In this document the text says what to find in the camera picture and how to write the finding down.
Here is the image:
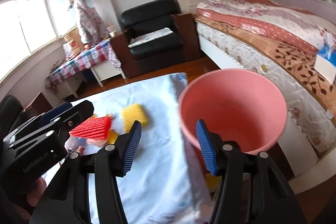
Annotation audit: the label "plastic drink cup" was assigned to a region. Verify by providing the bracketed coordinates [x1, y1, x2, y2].
[106, 25, 117, 38]

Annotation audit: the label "white shopping bag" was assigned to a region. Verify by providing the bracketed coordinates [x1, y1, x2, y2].
[63, 39, 81, 60]

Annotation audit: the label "blue white tissue box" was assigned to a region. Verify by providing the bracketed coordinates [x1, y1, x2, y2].
[314, 31, 336, 84]

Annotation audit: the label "hanging floral pyjamas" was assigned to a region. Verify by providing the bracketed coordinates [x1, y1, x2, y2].
[68, 0, 108, 47]

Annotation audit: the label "plaid cloth side table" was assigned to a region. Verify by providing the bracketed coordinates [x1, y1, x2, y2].
[45, 39, 125, 99]

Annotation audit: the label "pink plastic bucket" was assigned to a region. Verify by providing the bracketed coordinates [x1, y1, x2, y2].
[178, 69, 287, 155]

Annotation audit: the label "light blue table cloth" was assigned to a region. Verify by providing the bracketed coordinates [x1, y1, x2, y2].
[88, 73, 213, 223]

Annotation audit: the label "bed with floral quilt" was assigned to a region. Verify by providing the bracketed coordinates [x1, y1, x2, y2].
[177, 0, 335, 193]

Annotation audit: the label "person's left hand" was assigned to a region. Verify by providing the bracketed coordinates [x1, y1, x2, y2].
[27, 177, 47, 207]

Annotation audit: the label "brown wooden nightstand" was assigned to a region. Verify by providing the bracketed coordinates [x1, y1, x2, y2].
[173, 14, 201, 61]

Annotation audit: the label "black leather armchair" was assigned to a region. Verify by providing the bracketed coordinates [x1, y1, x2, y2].
[121, 0, 184, 71]

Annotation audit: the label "red foam fruit net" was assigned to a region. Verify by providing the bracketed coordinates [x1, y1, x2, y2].
[70, 117, 112, 140]

